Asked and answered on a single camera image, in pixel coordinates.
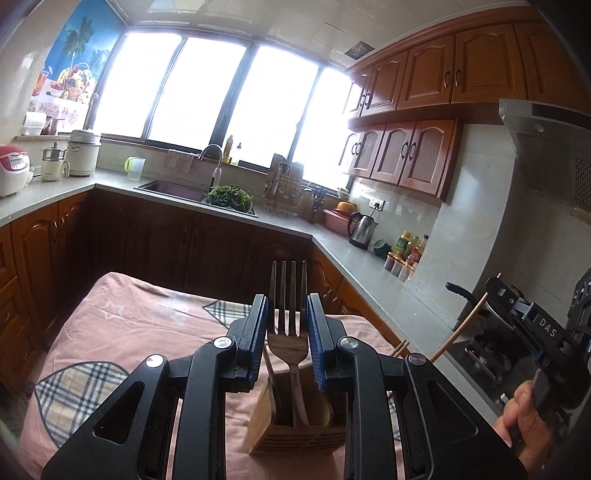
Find brown chopstick with dotted end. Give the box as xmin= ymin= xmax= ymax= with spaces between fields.
xmin=392 ymin=340 xmax=410 ymax=357

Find long brown wooden chopstick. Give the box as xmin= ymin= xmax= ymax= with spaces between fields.
xmin=430 ymin=293 xmax=489 ymax=363

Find large steel fork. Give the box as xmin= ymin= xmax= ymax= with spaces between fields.
xmin=267 ymin=261 xmax=310 ymax=428

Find person's right hand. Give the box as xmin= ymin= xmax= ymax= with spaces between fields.
xmin=493 ymin=380 xmax=552 ymax=479

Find wooden utensil holder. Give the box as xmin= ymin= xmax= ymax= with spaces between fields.
xmin=245 ymin=351 xmax=348 ymax=455

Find black wok with lid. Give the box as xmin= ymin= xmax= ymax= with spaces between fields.
xmin=445 ymin=282 xmax=480 ymax=306

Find pink cloth with plaid hearts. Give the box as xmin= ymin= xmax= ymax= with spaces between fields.
xmin=18 ymin=273 xmax=394 ymax=479

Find spice jars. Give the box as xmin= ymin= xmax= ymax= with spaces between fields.
xmin=384 ymin=252 xmax=415 ymax=282

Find condiment bottles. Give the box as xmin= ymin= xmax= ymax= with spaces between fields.
xmin=393 ymin=230 xmax=429 ymax=266

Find range hood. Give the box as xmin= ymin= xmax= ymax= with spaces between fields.
xmin=499 ymin=99 xmax=590 ymax=223

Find stainless steel electric kettle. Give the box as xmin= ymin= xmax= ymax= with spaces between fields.
xmin=348 ymin=211 xmax=378 ymax=250

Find pink basin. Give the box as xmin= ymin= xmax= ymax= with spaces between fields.
xmin=324 ymin=209 xmax=353 ymax=236

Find green leafy vegetables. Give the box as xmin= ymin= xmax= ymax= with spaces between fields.
xmin=205 ymin=185 xmax=253 ymax=213

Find dish drying rack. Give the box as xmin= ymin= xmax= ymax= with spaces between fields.
xmin=263 ymin=154 xmax=304 ymax=216

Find sink faucet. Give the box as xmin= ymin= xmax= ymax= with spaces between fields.
xmin=197 ymin=143 xmax=226 ymax=190

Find pink dish cloth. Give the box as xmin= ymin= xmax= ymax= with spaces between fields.
xmin=164 ymin=149 xmax=198 ymax=174

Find yellow bottle on sill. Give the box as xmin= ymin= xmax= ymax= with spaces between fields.
xmin=221 ymin=135 xmax=233 ymax=163

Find small white electric kettle pot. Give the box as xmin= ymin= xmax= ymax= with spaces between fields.
xmin=41 ymin=142 xmax=70 ymax=182

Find cream electric cooker pot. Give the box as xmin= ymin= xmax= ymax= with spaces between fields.
xmin=65 ymin=130 xmax=101 ymax=177

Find white pink rice cooker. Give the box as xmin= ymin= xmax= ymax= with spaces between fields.
xmin=0 ymin=144 xmax=32 ymax=198

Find upper wooden cabinets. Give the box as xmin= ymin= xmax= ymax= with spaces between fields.
xmin=346 ymin=4 xmax=590 ymax=201

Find window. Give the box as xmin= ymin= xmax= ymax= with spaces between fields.
xmin=93 ymin=31 xmax=353 ymax=190

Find tropical fruit poster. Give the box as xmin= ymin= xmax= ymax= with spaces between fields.
xmin=28 ymin=0 xmax=126 ymax=133

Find measuring jug with green handle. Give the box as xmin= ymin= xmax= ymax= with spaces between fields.
xmin=123 ymin=156 xmax=145 ymax=181

